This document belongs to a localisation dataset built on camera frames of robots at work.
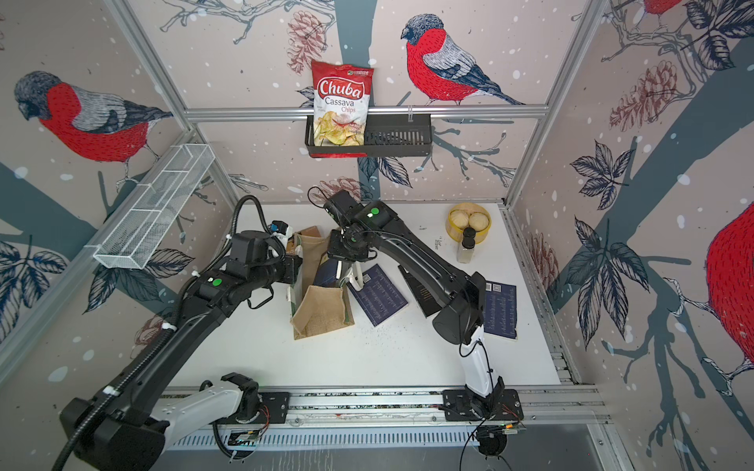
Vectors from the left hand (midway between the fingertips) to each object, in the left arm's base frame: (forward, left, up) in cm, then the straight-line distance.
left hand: (306, 254), depth 76 cm
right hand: (0, -7, -1) cm, 7 cm away
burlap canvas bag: (-9, -1, -15) cm, 18 cm away
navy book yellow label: (-1, -5, -8) cm, 9 cm away
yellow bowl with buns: (+32, -53, -19) cm, 65 cm away
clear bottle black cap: (+13, -48, -15) cm, 52 cm away
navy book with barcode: (-1, -19, -23) cm, 30 cm away
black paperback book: (-3, -34, -24) cm, 42 cm away
